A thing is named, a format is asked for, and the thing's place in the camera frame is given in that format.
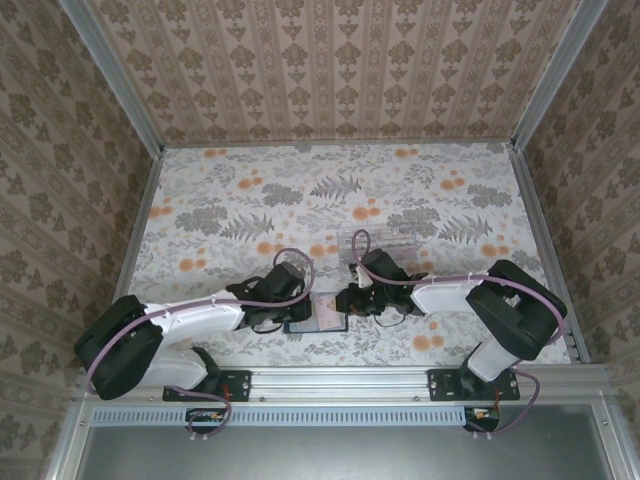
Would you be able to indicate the aluminium rear table edge rail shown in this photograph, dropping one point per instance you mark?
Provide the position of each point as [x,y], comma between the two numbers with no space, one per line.
[340,144]

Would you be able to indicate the aluminium mounting rail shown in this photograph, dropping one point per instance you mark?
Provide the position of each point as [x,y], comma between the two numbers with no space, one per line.
[340,385]

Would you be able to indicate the black left connector box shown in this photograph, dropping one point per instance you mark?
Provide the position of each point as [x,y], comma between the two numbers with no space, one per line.
[205,416]

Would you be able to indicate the aluminium left table edge rail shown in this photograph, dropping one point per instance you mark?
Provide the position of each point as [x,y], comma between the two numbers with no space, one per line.
[142,225]

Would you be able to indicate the aluminium right table edge rail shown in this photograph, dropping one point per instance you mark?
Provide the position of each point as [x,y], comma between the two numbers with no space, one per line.
[540,225]

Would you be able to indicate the clear acrylic box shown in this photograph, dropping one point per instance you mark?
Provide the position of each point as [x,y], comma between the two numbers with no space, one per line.
[395,245]

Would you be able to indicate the black connector box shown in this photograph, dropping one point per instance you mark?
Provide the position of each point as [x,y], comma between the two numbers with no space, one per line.
[482,416]
[205,416]

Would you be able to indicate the grey metal panel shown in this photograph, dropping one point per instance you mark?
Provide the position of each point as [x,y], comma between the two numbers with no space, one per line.
[340,455]

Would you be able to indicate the pink credit card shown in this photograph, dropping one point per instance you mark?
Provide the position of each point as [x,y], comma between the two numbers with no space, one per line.
[327,312]

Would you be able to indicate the aluminium corner post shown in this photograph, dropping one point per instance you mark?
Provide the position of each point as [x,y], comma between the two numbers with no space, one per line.
[555,75]
[110,75]

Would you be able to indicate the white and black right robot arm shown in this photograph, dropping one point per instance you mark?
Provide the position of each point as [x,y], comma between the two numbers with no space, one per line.
[445,295]

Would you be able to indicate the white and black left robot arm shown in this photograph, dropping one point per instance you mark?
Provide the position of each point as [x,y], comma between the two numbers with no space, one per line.
[200,317]

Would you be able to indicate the navy blue card holder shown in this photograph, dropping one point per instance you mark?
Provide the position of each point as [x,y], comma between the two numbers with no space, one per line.
[327,330]

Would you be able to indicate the aluminium right corner post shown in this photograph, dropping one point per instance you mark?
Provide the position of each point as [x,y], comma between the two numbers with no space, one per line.
[555,75]

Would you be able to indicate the aluminium table edge rail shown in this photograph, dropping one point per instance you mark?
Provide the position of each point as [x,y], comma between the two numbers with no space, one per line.
[142,225]
[540,225]
[340,144]

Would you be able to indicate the black right connector box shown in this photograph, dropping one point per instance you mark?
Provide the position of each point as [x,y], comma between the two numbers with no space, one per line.
[482,416]

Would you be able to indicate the aluminium left corner post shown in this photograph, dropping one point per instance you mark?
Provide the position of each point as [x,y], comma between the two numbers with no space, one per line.
[110,75]

